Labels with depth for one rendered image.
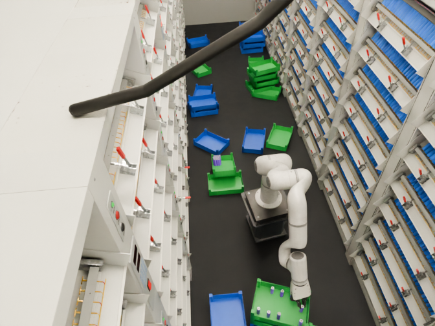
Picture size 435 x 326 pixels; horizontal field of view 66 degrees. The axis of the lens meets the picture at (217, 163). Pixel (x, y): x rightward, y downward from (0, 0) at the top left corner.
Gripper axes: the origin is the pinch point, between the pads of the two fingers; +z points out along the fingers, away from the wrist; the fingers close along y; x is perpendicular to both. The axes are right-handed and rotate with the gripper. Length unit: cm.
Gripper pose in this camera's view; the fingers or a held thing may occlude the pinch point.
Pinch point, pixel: (301, 303)
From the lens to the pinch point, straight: 199.8
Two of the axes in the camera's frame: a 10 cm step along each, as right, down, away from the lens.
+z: 1.5, 9.2, 3.6
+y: -9.7, 2.2, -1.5
